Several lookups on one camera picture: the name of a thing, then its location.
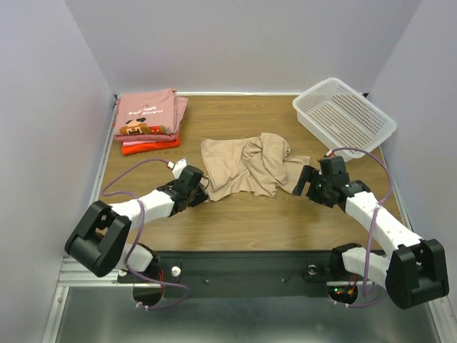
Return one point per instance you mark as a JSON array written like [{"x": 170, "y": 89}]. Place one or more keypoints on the dark pink folded t-shirt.
[{"x": 146, "y": 137}]

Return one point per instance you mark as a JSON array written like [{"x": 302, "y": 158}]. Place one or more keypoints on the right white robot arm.
[{"x": 412, "y": 270}]

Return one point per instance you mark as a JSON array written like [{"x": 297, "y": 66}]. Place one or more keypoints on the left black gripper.
[{"x": 201, "y": 198}]

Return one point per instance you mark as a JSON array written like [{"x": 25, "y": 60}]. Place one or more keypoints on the pink printed folded t-shirt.
[{"x": 154, "y": 112}]

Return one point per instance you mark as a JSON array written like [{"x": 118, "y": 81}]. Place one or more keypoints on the orange folded t-shirt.
[{"x": 150, "y": 147}]

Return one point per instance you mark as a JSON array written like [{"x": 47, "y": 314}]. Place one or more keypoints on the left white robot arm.
[{"x": 99, "y": 240}]

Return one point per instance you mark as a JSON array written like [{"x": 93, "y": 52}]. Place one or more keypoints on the white plastic basket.
[{"x": 339, "y": 116}]

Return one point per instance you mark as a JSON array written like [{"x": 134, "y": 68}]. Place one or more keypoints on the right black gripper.
[{"x": 310, "y": 184}]

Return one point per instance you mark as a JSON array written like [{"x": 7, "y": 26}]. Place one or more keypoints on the light pink folded t-shirt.
[{"x": 135, "y": 143}]

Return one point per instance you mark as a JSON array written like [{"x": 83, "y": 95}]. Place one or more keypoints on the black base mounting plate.
[{"x": 254, "y": 274}]

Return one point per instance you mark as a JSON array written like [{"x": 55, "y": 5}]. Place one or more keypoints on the aluminium frame rail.
[{"x": 73, "y": 274}]

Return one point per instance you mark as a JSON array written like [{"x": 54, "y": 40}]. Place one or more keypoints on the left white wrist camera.
[{"x": 177, "y": 168}]

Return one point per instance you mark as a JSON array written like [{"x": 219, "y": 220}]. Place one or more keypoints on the beige t-shirt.
[{"x": 260, "y": 165}]

